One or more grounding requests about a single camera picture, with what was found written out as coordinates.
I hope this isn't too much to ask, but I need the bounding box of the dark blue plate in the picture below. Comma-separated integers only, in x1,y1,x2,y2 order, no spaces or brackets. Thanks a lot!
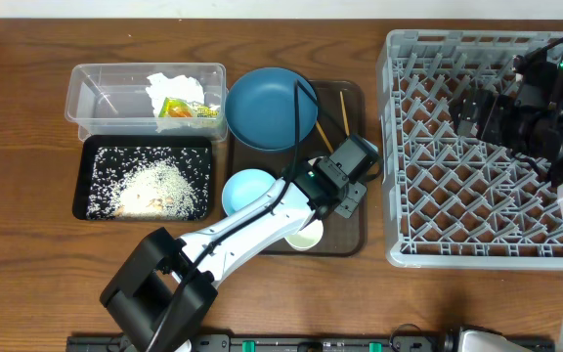
225,67,319,153

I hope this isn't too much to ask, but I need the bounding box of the white napkin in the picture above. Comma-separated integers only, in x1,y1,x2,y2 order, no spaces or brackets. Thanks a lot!
146,73,204,132

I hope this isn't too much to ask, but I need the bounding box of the grey dishwasher rack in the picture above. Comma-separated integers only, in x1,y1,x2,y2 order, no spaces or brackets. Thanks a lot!
376,29,563,270

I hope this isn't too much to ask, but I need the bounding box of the black tray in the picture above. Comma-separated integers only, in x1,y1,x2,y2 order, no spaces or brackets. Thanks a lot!
72,135,213,221

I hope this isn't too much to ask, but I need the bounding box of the wooden chopstick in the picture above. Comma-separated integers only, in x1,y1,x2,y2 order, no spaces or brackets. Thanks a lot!
315,121,333,154
339,91,350,137

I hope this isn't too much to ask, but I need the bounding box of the green snack wrapper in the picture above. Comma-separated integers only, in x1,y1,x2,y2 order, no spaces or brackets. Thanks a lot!
158,98,219,118

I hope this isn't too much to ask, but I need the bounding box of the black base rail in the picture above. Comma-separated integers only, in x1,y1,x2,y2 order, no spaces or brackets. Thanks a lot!
65,332,556,352

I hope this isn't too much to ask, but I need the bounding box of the wooden chopstick right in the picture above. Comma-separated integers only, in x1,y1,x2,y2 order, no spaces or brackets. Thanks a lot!
339,91,350,137

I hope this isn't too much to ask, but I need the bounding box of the brown serving tray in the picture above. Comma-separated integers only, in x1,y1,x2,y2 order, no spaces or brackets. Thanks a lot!
226,80,367,257

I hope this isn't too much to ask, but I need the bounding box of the light blue bowl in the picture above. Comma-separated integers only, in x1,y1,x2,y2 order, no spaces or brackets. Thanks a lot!
222,169,276,215

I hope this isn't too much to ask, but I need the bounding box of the white pink bowl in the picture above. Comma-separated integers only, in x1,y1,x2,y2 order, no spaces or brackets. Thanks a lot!
308,155,331,173

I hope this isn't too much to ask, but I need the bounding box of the clear plastic bin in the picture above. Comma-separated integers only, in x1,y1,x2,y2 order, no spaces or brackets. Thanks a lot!
65,63,228,141

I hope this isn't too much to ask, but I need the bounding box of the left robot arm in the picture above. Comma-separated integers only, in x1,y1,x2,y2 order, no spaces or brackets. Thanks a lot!
100,134,383,351

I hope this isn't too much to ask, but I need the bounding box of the wooden chopstick left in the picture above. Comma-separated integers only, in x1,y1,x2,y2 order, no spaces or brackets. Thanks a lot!
315,121,333,154

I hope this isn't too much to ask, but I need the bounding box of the small white cup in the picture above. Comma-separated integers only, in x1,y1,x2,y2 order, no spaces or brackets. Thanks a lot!
285,220,325,251

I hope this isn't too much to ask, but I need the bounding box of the rice food waste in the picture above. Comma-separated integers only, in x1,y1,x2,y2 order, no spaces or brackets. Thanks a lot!
83,147,212,221

